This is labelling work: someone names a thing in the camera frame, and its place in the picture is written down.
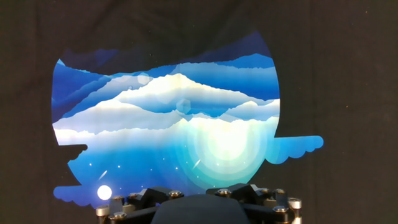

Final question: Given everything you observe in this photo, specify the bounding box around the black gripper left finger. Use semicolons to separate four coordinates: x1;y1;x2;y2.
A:
95;186;185;224

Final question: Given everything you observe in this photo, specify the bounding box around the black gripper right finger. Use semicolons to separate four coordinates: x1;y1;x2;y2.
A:
206;182;303;224

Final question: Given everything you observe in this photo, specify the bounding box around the black cloth with mountain print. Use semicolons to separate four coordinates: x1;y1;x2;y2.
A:
0;0;398;224

